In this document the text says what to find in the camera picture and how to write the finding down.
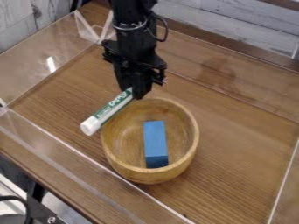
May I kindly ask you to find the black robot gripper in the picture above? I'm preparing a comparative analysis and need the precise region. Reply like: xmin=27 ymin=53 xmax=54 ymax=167
xmin=101 ymin=21 xmax=168 ymax=100

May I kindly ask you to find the green and white marker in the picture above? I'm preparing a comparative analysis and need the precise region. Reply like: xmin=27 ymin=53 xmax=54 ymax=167
xmin=79 ymin=87 xmax=133 ymax=136

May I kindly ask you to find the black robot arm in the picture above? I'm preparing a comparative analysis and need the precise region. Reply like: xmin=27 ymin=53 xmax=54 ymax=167
xmin=101 ymin=0 xmax=168 ymax=100

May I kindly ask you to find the brown wooden bowl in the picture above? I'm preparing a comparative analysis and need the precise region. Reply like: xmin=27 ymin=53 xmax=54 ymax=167
xmin=99 ymin=98 xmax=200 ymax=185

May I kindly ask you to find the blue rectangular block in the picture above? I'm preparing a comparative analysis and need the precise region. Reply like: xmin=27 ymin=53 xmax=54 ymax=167
xmin=144 ymin=121 xmax=168 ymax=168

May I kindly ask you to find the clear acrylic tray wall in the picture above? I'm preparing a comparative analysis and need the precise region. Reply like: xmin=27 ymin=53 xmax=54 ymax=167
xmin=0 ymin=10 xmax=299 ymax=224

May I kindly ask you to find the black metal table frame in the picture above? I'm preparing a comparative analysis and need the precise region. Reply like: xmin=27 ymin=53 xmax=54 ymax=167
xmin=25 ymin=182 xmax=66 ymax=224

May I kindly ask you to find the black cable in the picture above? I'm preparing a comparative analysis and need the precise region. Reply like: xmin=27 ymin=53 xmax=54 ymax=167
xmin=0 ymin=195 xmax=33 ymax=224

